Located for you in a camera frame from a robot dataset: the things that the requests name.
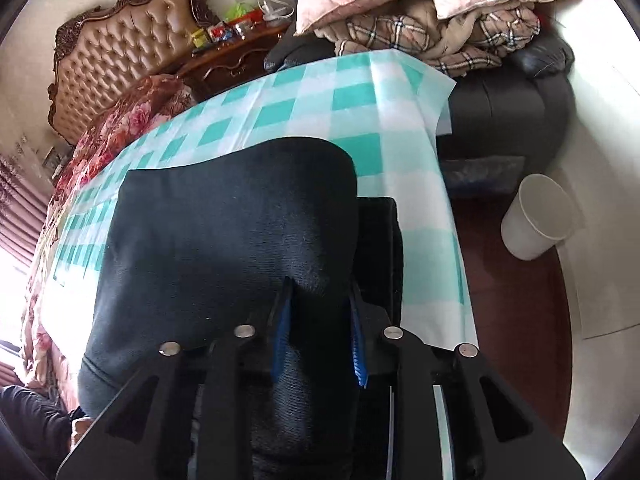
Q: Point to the teal checkered tablecloth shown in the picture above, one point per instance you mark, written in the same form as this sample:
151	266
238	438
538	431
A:
310	105

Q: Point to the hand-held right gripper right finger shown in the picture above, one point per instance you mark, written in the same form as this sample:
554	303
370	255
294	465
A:
358	355

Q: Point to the black knit pants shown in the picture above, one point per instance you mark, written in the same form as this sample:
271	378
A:
235	240

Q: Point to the tufted leather carved headboard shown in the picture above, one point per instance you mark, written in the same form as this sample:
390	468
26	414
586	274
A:
120	50

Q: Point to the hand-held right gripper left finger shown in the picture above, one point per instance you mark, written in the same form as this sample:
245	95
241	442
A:
281	332

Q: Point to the white plastic waste bin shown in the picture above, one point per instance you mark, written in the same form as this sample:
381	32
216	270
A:
542	217

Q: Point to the brown plaid blanket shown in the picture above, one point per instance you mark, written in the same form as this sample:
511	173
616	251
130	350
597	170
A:
425	35

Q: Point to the carved wooden nightstand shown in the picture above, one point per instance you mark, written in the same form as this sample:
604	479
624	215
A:
235	55

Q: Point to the black leather armchair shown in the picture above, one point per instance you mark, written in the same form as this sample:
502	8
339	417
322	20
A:
500	110

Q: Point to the green plastic bag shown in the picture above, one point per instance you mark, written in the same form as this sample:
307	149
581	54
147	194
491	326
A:
240	10

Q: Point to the red floral bedspread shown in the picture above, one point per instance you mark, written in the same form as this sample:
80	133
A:
100	145

